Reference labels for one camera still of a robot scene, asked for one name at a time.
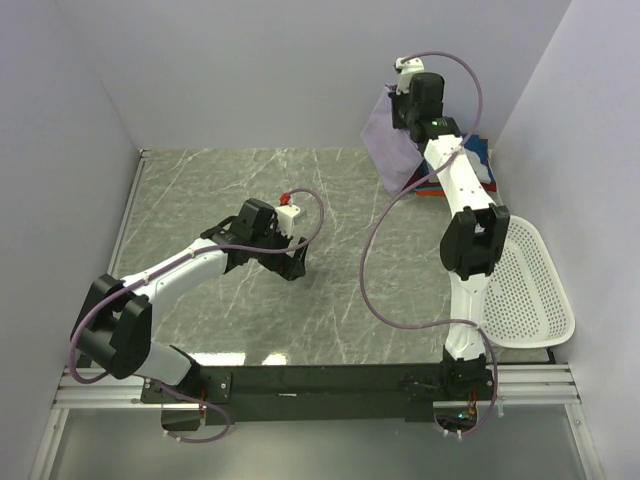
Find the aluminium front rail frame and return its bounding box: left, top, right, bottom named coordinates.
left=30, top=362, right=604, bottom=479

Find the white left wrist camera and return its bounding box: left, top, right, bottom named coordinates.
left=275, top=193, right=305, bottom=237

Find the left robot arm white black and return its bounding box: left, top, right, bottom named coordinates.
left=71, top=195, right=307, bottom=402

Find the red folded t shirt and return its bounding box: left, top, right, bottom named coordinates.
left=413, top=134, right=497, bottom=192

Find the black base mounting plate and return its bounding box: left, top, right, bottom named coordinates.
left=139, top=365, right=499, bottom=432

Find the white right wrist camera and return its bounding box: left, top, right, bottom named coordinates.
left=394, top=58, right=424, bottom=95

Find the white perforated plastic basket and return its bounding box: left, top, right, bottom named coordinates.
left=483, top=215, right=575, bottom=349

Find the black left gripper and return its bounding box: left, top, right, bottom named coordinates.
left=251, top=220, right=309, bottom=280

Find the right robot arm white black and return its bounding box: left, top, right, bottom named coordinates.
left=390, top=67, right=510, bottom=399

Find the purple t shirt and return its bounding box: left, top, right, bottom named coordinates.
left=361, top=85, right=423, bottom=196

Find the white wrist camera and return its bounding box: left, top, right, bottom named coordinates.
left=275, top=193, right=305, bottom=237
left=394, top=58, right=424, bottom=95

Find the orange folded t shirt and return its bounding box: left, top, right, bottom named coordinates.
left=414, top=189, right=445, bottom=197

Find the blue printed folded t shirt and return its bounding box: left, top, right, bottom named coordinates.
left=408, top=134, right=497, bottom=192

